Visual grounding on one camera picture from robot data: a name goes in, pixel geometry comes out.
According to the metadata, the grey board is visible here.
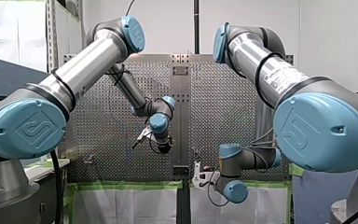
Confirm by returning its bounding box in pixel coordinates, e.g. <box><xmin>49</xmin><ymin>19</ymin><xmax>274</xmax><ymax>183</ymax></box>
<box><xmin>292</xmin><ymin>169</ymin><xmax>358</xmax><ymax>224</ymax></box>

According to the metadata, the black upright pole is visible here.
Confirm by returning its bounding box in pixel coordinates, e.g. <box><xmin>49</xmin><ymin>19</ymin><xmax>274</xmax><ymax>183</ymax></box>
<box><xmin>193</xmin><ymin>0</ymin><xmax>200</xmax><ymax>55</ymax></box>

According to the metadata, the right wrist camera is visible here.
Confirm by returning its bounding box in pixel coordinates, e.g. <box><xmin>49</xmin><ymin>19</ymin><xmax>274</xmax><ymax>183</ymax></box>
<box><xmin>191</xmin><ymin>161</ymin><xmax>214</xmax><ymax>189</ymax></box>

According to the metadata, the black cable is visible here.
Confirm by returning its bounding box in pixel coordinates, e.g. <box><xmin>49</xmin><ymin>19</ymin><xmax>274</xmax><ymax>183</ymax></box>
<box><xmin>254</xmin><ymin>51</ymin><xmax>286</xmax><ymax>110</ymax></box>
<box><xmin>206</xmin><ymin>170</ymin><xmax>231</xmax><ymax>208</ymax></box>
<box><xmin>48</xmin><ymin>148</ymin><xmax>64</xmax><ymax>224</ymax></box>
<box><xmin>125</xmin><ymin>0</ymin><xmax>136</xmax><ymax>17</ymax></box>

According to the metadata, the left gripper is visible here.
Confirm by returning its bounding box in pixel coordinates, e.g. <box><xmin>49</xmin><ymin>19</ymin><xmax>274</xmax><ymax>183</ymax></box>
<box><xmin>131</xmin><ymin>135</ymin><xmax>174</xmax><ymax>155</ymax></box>

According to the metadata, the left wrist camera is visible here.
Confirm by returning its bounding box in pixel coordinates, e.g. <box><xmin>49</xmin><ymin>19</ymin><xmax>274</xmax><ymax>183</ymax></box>
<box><xmin>136</xmin><ymin>124</ymin><xmax>154</xmax><ymax>144</ymax></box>

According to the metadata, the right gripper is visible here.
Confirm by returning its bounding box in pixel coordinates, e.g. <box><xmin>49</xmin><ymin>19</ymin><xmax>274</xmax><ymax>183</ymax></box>
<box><xmin>200</xmin><ymin>165</ymin><xmax>220</xmax><ymax>179</ymax></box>

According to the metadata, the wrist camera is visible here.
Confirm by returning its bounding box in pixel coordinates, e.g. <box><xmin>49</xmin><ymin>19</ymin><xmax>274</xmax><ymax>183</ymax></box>
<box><xmin>136</xmin><ymin>124</ymin><xmax>154</xmax><ymax>144</ymax></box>
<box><xmin>191</xmin><ymin>161</ymin><xmax>214</xmax><ymax>189</ymax></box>

